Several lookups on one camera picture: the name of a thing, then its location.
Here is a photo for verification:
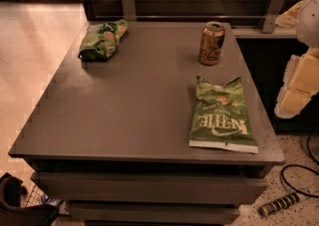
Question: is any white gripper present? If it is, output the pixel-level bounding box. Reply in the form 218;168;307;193
274;1;319;118

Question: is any orange soda can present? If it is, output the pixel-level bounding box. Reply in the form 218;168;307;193
198;21;225;66

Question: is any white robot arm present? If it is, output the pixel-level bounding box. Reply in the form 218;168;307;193
274;0;319;118

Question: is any green Kettle chip bag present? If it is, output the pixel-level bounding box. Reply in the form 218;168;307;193
189;76;258;153

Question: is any black white striped tube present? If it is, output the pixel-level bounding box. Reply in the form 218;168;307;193
257;193;300;217

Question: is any grey drawer cabinet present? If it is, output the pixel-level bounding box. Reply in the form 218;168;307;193
10;22;284;226

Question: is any crumpled green chip bag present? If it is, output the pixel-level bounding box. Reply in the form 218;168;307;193
78;19;128;62

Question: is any dark bin at corner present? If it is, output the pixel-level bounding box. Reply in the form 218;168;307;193
0;173;58;226

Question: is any right metal wall bracket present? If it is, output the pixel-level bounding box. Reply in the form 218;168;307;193
261;0;285;34

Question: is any metal wall bracket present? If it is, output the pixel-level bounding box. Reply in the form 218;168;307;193
122;0;137;21
261;0;285;34

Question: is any black cable on floor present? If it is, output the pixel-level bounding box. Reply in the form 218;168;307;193
279;130;319;199

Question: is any left metal wall bracket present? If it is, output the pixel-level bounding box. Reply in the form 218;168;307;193
122;0;137;21

